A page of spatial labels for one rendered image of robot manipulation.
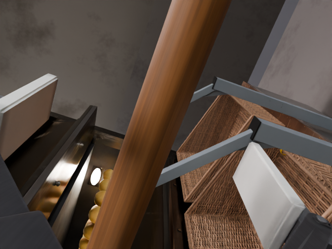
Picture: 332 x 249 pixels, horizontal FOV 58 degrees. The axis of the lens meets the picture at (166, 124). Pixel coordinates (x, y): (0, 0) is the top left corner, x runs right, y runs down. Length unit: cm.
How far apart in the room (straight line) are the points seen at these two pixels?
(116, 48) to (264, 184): 303
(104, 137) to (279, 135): 134
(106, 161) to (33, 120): 174
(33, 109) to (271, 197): 13
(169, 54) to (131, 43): 299
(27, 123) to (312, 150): 61
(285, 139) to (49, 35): 290
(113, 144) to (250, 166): 168
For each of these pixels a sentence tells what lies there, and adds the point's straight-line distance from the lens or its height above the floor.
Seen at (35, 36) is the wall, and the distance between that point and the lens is 338.
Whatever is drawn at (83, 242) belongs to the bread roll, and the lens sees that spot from 156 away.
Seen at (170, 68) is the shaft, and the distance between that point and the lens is 16.
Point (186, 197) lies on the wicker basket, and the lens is 139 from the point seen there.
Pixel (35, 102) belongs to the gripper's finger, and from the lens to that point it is 17.
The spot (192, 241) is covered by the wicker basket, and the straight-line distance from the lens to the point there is 118.
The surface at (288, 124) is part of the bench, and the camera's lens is 131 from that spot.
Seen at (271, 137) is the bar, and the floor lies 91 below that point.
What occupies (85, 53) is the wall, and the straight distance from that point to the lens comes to 324.
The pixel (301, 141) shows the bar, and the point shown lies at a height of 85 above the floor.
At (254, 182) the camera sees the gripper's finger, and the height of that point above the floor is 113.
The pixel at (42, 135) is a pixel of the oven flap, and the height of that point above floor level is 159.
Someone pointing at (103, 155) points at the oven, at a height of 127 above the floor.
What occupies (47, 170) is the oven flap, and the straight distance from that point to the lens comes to 107.
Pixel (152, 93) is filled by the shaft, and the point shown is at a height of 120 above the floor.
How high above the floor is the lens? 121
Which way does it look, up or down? 8 degrees down
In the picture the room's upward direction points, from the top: 72 degrees counter-clockwise
